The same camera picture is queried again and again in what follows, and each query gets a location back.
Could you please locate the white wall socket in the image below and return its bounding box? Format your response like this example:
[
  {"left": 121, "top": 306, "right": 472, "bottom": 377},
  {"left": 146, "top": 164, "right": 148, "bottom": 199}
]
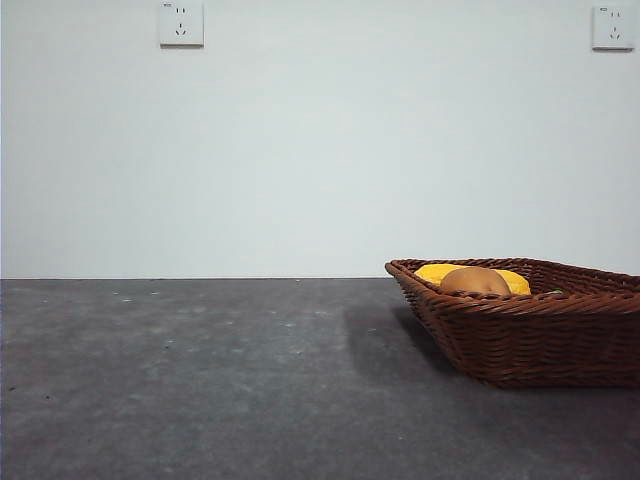
[
  {"left": 592, "top": 4, "right": 635, "bottom": 51},
  {"left": 159, "top": 0, "right": 205, "bottom": 49}
]

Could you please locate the brown potato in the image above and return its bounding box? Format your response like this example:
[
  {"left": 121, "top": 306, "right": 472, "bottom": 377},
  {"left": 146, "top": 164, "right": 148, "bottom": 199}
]
[{"left": 439, "top": 266, "right": 511, "bottom": 296}]

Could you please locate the brown wicker basket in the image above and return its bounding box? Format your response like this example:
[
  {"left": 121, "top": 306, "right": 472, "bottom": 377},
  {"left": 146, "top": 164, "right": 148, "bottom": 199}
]
[{"left": 384, "top": 257, "right": 640, "bottom": 391}]

